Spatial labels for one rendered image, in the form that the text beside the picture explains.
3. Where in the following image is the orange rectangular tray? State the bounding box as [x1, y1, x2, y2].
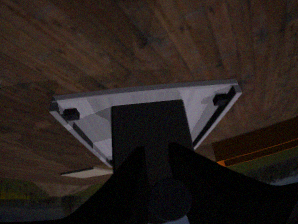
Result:
[212, 116, 298, 167]

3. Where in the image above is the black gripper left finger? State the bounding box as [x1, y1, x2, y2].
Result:
[0, 147, 149, 224]

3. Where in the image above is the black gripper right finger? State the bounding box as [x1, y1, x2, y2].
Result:
[169, 143, 298, 224]

